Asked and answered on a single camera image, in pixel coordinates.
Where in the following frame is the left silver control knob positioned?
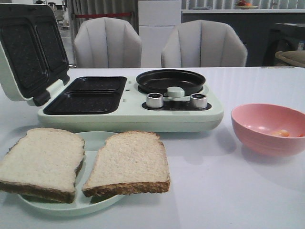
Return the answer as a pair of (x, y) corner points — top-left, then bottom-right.
(146, 93), (163, 108)

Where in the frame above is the mint green sandwich maker lid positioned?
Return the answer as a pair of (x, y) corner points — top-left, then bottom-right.
(0, 3), (70, 106)

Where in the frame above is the silver control knob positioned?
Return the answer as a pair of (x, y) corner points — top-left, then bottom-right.
(146, 93), (163, 108)
(190, 93), (207, 109)

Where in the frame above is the left grey upholstered chair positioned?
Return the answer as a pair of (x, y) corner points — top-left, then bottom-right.
(73, 17), (142, 68)

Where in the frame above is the right silver control knob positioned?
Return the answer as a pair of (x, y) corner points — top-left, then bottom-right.
(190, 93), (207, 109)

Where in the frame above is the red barrier belt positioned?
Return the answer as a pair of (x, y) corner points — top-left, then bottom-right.
(74, 12), (133, 19)

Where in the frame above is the pink plastic bowl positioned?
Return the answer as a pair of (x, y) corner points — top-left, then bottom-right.
(231, 104), (305, 156)

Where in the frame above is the beige cushion at right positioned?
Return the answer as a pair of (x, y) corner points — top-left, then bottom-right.
(274, 50), (305, 68)

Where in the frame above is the mint green divided plate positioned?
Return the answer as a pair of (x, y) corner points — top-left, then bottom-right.
(18, 131), (123, 217)

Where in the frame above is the mint green breakfast maker base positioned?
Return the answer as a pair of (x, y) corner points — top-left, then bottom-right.
(38, 76), (224, 132)

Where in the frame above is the right grey upholstered chair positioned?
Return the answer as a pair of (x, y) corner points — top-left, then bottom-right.
(161, 20), (248, 68)

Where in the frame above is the fruit plate on counter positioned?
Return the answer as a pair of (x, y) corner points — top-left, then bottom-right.
(235, 0), (258, 10)

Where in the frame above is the black round frying pan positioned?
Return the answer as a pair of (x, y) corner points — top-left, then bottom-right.
(136, 69), (206, 96)

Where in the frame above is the white cabinet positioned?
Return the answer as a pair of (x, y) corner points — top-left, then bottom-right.
(138, 0), (181, 68)

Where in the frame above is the white bread slice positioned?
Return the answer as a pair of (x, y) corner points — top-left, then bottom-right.
(0, 128), (85, 203)
(82, 131), (171, 197)

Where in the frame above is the grey upholstered chair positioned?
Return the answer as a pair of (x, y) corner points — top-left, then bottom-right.
(161, 20), (248, 68)
(73, 17), (142, 68)

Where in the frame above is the orange cooked shrimp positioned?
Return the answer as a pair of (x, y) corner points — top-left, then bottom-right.
(271, 129), (290, 137)

